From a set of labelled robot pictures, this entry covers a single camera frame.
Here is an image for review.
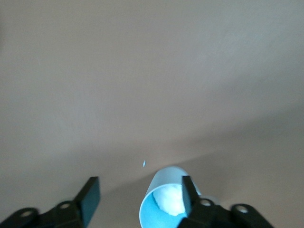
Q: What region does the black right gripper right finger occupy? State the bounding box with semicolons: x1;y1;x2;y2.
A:
177;175;274;228

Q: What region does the white cotton ball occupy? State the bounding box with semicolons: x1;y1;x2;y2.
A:
152;184;187;216

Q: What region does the blue cup holding white ball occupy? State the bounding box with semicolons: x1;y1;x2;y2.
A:
138;165;202;228

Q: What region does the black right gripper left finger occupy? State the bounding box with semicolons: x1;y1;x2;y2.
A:
0;176;101;228

